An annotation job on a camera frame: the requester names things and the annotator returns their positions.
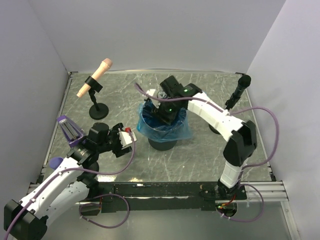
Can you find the beige microphone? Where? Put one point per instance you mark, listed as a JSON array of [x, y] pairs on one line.
[[104, 66]]

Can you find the purple microphone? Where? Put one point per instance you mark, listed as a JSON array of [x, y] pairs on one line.
[[55, 162]]

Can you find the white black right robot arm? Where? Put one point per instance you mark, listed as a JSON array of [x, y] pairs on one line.
[[240, 136]]

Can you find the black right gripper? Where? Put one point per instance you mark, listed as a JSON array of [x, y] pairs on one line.
[[160, 112]]

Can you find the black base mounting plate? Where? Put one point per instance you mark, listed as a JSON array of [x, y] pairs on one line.
[[112, 203]]

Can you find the black right mic stand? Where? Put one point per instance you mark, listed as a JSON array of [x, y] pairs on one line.
[[229, 104]]

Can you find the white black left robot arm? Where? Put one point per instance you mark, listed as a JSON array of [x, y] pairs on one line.
[[73, 180]]

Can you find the dark blue trash bin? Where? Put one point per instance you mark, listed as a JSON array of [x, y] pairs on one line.
[[162, 146]]

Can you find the blue detached trash bag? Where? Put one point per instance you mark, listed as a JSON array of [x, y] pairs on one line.
[[157, 131]]

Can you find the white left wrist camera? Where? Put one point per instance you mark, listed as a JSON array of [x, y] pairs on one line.
[[127, 137]]

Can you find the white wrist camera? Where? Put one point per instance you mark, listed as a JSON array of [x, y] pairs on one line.
[[150, 92], [127, 137]]

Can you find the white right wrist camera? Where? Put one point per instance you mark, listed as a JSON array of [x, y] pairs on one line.
[[150, 92]]

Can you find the black microphone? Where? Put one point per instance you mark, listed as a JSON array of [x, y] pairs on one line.
[[243, 83]]

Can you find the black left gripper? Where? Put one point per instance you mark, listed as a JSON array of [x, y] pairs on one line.
[[114, 131]]

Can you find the aluminium rail frame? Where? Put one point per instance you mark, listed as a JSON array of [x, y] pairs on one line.
[[209, 190]]

